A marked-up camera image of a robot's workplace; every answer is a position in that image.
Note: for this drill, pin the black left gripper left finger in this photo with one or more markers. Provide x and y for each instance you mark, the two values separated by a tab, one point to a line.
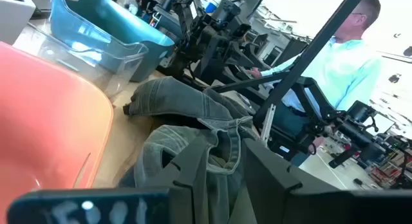
96	208

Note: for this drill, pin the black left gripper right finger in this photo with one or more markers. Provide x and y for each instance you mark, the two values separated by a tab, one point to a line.
273	192

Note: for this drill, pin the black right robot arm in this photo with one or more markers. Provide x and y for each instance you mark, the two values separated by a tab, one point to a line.
209	40

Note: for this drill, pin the orange plastic basket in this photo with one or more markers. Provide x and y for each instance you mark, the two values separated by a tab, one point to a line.
48	121

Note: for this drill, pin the clear plastic bin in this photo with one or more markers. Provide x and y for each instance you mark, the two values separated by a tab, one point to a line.
125	72

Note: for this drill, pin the person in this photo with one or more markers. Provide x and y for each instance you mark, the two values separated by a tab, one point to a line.
347	69

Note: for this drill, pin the white hexagonal plant pot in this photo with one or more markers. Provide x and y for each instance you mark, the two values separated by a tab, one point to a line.
16	21

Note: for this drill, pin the silver disc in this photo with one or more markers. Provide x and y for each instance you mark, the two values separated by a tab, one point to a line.
127	3

